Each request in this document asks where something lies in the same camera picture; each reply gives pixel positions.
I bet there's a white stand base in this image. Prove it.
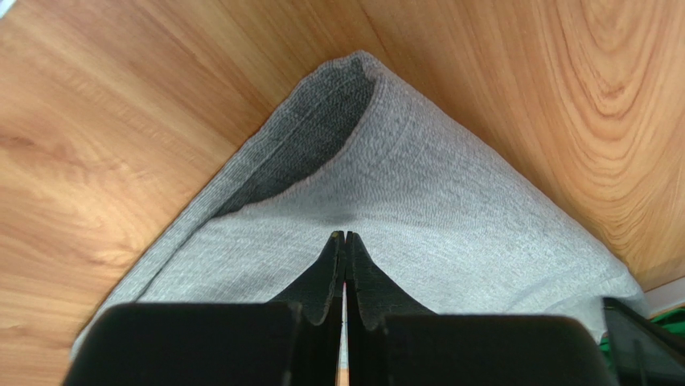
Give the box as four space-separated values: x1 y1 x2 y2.
645 277 685 317

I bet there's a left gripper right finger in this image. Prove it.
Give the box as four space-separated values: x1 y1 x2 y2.
345 232 435 385

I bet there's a green shirt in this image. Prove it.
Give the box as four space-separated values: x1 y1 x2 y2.
599 307 685 355

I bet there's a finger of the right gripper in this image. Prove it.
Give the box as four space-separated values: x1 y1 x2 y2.
603 298 684 385

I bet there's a grey cloth napkin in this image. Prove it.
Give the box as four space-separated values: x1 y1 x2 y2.
100 51 649 339

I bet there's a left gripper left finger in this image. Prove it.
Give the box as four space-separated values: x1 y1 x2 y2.
270 231 345 385

